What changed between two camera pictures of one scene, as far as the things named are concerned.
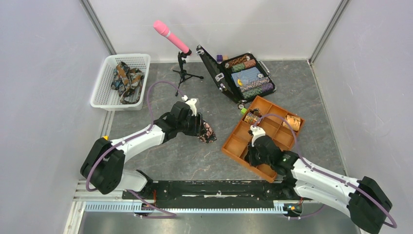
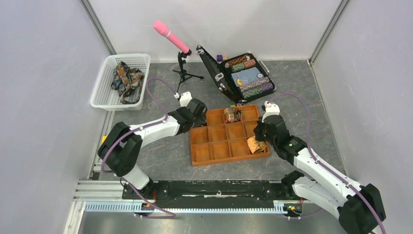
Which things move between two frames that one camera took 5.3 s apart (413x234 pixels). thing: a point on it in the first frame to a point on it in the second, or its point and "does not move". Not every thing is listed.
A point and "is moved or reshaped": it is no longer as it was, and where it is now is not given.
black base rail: (216, 193) does not move
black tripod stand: (183, 72) does not move
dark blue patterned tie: (128, 82) does not move
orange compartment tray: (279, 124) is moved or reshaped
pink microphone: (162, 29) does not move
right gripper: (249, 156) to (257, 130)
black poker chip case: (243, 77) does not move
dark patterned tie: (250, 117) to (232, 115)
